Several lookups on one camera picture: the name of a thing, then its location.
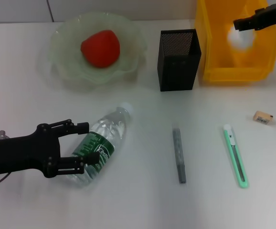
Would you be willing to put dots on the green utility knife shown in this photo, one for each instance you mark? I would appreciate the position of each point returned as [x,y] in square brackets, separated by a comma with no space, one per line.
[236,152]

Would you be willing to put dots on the yellow plastic bin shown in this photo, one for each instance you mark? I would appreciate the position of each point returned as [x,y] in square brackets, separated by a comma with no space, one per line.
[236,71]

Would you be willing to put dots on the white plastic bag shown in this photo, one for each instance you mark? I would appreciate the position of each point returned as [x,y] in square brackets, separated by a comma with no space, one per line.
[240,39]

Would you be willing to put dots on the black mesh pen holder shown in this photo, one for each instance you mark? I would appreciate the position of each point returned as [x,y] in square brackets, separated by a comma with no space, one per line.
[176,74]

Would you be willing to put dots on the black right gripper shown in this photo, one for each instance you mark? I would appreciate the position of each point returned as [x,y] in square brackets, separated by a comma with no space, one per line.
[274,15]

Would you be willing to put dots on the grey pen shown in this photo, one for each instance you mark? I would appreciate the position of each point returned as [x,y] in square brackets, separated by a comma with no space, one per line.
[179,155]

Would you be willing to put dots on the red-orange fruit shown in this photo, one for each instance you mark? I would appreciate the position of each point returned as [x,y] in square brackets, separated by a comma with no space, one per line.
[101,48]

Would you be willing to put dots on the beige eraser with barcode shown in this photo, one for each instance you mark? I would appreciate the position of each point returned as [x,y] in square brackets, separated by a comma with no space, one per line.
[263,117]

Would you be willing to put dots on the pale green glass fruit plate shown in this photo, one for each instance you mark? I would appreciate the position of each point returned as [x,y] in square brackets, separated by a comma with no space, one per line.
[64,62]

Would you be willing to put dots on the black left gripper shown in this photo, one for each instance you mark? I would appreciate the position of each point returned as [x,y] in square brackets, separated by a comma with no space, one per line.
[21,152]

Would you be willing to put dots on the clear green-label water bottle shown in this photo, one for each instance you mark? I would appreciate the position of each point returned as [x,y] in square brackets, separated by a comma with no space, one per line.
[104,140]

